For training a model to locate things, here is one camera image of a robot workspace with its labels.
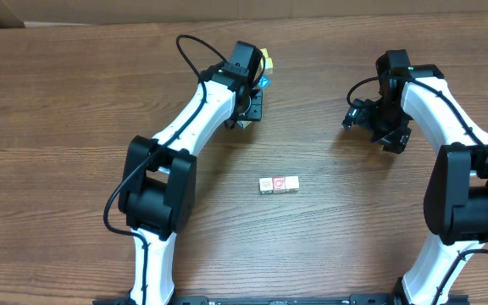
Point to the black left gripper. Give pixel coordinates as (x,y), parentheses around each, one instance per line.
(254,110)

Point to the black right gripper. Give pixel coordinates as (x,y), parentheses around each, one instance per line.
(396,137)

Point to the red M letter block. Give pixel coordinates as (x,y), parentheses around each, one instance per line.
(266,185)

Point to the red Q wooden block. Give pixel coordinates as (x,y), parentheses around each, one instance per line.
(279,184)

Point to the cow picture number 2 block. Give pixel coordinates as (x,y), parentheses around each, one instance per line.
(292,183)

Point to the blue-sided picture block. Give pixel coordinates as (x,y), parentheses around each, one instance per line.
(244,124)

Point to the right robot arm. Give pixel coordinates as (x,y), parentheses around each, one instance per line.
(456,198)

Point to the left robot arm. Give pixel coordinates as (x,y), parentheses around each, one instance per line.
(158,187)

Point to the blue X letter block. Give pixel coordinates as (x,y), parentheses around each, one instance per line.
(263,82)

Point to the yellow block near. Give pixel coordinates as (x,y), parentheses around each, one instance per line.
(269,66)

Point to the yellow block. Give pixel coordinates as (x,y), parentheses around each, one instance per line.
(265,52)
(269,66)

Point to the yellow block far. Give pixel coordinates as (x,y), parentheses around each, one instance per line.
(265,52)

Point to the cardboard box edge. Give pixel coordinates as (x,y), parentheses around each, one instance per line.
(14,13)

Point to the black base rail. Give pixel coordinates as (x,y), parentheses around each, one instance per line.
(278,301)

